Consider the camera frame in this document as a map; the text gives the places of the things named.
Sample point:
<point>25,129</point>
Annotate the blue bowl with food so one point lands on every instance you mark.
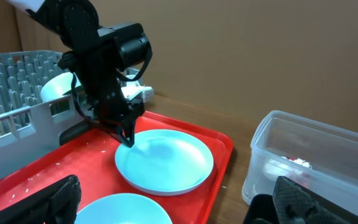
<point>123,208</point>

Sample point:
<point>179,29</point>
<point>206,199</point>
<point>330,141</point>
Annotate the light blue plate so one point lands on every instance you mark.
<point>165,162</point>

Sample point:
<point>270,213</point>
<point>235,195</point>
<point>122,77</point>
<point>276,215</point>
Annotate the clear plastic bin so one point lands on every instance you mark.
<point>332,151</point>

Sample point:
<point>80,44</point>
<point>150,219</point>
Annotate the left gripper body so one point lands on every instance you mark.
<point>110,105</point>

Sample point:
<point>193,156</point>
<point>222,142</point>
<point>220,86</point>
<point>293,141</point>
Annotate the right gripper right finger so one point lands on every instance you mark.
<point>296,204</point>

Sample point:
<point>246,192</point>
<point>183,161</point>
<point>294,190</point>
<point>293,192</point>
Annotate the grey dishwasher rack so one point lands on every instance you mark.
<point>30,128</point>

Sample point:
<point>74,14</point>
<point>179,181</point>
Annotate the white napkin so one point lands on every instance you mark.
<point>303,163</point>

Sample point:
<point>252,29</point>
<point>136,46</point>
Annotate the green bowl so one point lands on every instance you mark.
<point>57,87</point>

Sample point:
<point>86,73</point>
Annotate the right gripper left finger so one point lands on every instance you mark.
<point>55,204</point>

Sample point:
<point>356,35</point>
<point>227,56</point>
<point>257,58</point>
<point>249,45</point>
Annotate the red plastic tray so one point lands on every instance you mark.
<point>91,158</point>

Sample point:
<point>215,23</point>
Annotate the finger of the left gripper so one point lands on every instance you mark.
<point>124,131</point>

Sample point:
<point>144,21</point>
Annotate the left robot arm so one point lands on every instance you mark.
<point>97,57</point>

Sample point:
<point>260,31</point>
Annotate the black tray bin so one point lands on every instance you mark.
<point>261,210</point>

